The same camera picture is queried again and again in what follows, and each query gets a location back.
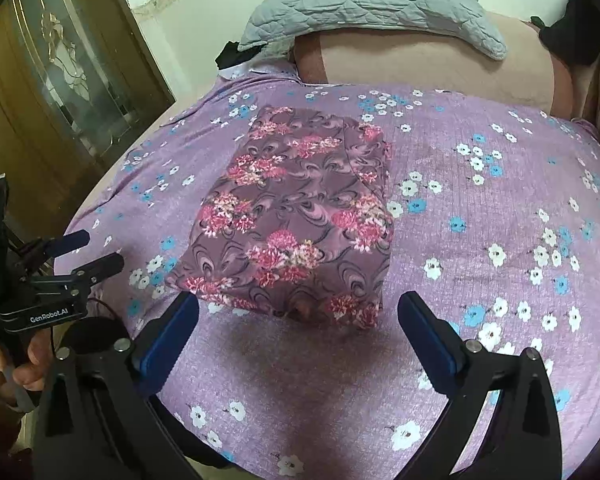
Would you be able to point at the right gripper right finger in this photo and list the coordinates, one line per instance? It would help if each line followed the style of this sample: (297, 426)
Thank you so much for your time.
(523, 437)

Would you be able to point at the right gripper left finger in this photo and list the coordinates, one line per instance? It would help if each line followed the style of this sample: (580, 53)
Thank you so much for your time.
(95, 420)

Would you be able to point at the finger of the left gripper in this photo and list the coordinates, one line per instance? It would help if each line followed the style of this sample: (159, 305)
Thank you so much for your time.
(42, 249)
(81, 280)

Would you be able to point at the purple floral garment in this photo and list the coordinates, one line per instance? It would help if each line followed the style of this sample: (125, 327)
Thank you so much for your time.
(297, 225)

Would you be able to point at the wooden glass wardrobe door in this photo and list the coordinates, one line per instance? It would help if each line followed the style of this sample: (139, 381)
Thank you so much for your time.
(78, 86)

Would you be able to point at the black garment on headboard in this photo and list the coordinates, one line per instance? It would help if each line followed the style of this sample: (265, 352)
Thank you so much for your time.
(575, 37)

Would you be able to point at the grey quilted pillow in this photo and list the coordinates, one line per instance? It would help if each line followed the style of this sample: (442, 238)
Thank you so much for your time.
(278, 20)

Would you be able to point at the black cloth by wall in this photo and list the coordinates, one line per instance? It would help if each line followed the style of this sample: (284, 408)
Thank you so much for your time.
(231, 56)

